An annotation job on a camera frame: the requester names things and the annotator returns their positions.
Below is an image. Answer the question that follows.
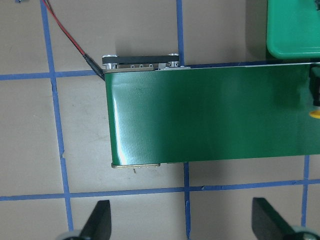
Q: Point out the red black power cable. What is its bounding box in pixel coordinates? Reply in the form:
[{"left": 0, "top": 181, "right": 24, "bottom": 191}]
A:
[{"left": 39, "top": 0, "right": 106, "bottom": 81}]

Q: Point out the green plastic tray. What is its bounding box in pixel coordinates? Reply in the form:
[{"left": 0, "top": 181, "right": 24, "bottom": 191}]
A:
[{"left": 266, "top": 0, "right": 320, "bottom": 60}]

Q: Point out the green conveyor belt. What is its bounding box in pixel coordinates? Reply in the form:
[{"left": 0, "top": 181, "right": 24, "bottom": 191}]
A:
[{"left": 102, "top": 55, "right": 320, "bottom": 168}]

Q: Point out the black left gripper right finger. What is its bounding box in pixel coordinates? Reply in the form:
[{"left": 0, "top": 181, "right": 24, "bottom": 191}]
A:
[{"left": 251, "top": 197, "right": 296, "bottom": 240}]

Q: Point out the yellow push button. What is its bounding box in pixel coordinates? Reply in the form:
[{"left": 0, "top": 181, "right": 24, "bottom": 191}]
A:
[{"left": 309, "top": 64, "right": 320, "bottom": 119}]

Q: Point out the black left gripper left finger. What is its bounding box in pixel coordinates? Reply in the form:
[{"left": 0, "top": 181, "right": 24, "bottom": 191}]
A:
[{"left": 79, "top": 200, "right": 112, "bottom": 240}]

